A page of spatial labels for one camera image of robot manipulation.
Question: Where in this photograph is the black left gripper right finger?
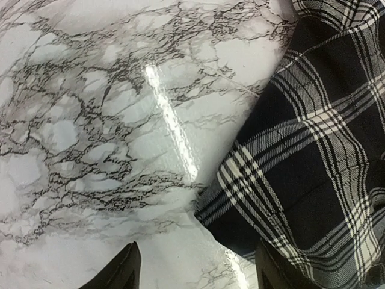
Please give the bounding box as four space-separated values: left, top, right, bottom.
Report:
255 240 319 289

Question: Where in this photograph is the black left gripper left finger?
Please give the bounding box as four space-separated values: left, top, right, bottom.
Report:
81 242 141 289

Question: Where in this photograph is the black white plaid shirt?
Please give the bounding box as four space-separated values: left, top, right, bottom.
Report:
195 1 384 288

